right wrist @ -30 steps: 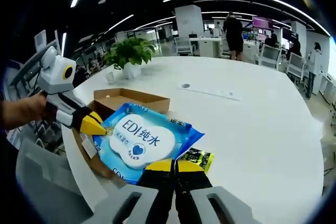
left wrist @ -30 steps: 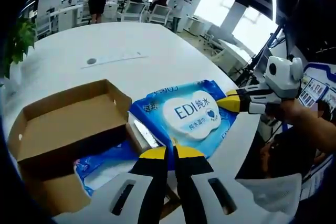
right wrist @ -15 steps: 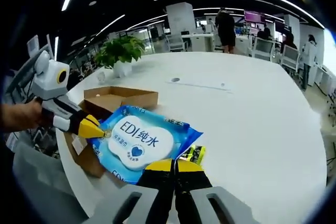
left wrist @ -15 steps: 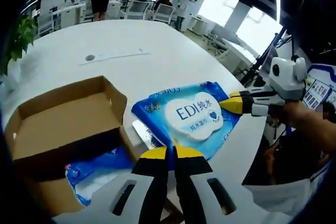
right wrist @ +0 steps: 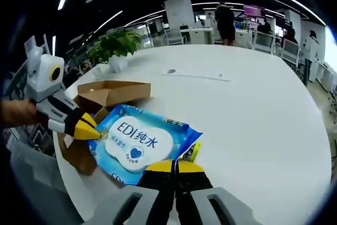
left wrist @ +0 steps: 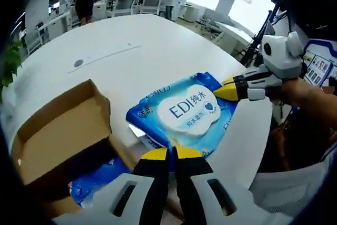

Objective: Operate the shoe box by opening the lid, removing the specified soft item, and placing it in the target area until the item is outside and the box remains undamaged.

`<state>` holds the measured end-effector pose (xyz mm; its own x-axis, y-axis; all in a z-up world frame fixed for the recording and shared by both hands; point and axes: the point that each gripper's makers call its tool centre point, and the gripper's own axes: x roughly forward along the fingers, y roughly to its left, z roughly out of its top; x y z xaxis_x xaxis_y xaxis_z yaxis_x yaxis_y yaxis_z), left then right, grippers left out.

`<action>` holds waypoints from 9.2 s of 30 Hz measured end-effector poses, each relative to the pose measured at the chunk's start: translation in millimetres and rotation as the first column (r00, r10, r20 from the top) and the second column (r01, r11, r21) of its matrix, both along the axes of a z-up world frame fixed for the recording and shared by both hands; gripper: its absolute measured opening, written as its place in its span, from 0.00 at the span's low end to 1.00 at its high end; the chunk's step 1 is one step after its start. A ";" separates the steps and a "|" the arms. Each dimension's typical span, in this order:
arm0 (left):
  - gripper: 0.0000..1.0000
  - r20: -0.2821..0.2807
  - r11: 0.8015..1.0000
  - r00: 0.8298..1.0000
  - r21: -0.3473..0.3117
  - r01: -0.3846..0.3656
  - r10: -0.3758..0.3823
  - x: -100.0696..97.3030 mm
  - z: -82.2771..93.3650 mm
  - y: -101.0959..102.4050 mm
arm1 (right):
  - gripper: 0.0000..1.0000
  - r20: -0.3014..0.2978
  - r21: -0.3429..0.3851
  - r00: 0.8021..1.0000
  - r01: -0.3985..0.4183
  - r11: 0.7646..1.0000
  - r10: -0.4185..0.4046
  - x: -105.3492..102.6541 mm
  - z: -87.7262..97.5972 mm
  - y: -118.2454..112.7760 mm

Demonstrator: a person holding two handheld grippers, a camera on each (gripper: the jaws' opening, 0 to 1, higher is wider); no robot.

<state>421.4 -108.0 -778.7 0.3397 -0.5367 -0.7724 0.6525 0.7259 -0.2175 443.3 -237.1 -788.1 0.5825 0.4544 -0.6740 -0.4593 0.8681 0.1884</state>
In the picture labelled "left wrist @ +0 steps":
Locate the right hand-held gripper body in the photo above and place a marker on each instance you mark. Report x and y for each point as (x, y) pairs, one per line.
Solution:
(284, 56)

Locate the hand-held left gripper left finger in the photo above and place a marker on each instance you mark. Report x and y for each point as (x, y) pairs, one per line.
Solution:
(150, 183)

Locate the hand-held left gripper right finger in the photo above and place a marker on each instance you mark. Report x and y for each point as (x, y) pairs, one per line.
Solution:
(192, 183)

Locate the blue wet wipes soft pack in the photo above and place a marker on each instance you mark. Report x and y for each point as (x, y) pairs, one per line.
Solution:
(189, 109)

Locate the brown cardboard shoe box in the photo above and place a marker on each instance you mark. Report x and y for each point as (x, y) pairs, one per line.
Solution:
(58, 130)

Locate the person's right hand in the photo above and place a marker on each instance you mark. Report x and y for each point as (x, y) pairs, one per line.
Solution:
(281, 90)

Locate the black tripod stand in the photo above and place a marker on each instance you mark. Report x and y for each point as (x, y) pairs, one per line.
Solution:
(252, 51)

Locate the green potted plant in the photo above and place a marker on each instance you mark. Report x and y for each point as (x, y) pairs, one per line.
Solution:
(11, 64)

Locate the blue white wall poster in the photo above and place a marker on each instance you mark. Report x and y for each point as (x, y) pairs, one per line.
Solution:
(318, 64)

